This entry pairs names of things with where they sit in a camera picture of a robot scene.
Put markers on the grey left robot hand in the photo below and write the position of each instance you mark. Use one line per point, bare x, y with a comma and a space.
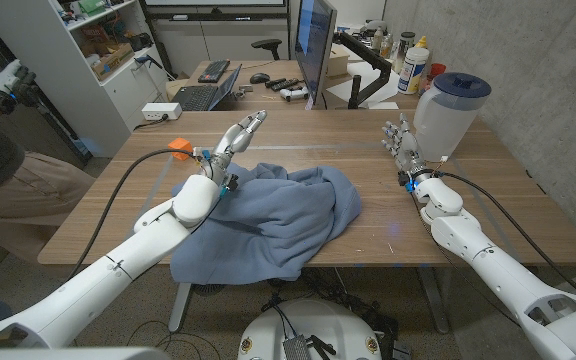
233, 142

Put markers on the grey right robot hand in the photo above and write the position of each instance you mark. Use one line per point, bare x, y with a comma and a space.
409, 150

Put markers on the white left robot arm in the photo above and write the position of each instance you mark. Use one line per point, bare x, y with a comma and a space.
118, 270

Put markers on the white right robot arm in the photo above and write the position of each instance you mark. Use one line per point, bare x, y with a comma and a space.
493, 270

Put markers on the orange block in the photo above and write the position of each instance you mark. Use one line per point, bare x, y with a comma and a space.
180, 144

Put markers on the blue hoodie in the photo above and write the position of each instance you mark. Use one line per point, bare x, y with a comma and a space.
278, 220

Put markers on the translucent pitcher with blue lid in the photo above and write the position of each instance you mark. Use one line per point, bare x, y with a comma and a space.
443, 120

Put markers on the wooden office desk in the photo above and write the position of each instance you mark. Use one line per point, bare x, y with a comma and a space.
253, 96

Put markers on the black laptop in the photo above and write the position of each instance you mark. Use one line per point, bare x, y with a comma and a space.
198, 97

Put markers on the white shelf unit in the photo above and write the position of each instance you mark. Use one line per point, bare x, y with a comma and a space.
58, 75

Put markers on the black computer mouse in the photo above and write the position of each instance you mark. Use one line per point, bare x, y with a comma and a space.
259, 78

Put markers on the black remote control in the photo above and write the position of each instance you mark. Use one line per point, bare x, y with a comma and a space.
274, 82
288, 84

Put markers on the black keyboard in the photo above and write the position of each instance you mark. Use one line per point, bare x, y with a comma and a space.
214, 71

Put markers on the white game controller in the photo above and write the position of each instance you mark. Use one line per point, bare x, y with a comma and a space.
294, 93

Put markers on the white power strip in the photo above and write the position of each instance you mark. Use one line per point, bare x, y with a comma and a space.
160, 111

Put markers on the white wipes canister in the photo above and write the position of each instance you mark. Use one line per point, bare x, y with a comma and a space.
412, 70

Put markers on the white paper sheets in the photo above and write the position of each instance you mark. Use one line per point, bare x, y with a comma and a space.
340, 90

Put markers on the dark lidded jar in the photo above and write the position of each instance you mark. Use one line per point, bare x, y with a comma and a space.
404, 47

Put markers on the black office chair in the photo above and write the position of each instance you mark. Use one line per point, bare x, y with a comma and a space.
267, 45

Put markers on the yellow capped bottle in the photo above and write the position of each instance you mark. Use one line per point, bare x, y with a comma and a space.
421, 42

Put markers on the seated person in khaki trousers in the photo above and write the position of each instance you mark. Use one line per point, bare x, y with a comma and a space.
33, 185

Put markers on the beige cardboard box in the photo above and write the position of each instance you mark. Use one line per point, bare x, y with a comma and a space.
339, 62

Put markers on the cardboard box with items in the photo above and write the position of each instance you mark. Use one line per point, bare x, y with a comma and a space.
113, 61

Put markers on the black computer monitor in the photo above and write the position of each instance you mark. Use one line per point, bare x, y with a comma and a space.
313, 45

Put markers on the grey table leg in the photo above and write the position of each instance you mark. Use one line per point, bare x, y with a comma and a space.
433, 300
180, 307

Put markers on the white robot torso base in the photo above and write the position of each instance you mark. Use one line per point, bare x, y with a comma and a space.
313, 320

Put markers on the white robot chest edge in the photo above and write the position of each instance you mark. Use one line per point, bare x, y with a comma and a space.
68, 354

